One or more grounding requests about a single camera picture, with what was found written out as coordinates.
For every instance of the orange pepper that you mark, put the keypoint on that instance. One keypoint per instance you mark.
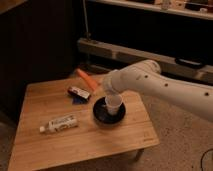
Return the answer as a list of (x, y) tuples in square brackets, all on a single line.
[(88, 79)]

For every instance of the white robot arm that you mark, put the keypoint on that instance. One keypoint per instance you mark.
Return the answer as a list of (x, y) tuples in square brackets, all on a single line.
[(145, 77)]

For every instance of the black round bowl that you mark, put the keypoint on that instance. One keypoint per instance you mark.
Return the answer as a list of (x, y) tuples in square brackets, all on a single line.
[(101, 114)]

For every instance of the dark snack packet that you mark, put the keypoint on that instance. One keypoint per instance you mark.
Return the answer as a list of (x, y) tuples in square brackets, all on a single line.
[(79, 95)]

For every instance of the grey metal ledge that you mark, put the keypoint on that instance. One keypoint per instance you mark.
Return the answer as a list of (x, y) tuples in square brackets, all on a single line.
[(130, 56)]

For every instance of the wooden table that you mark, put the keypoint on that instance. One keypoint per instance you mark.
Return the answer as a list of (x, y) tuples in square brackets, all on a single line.
[(33, 151)]

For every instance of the vertical metal pole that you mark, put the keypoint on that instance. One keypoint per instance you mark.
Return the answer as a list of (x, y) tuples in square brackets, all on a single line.
[(86, 20)]

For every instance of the upper shelf with items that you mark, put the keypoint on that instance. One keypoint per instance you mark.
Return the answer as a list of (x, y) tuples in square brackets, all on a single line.
[(164, 7)]

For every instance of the black handle on ledge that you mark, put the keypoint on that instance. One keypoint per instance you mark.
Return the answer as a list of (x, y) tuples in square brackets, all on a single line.
[(189, 64)]

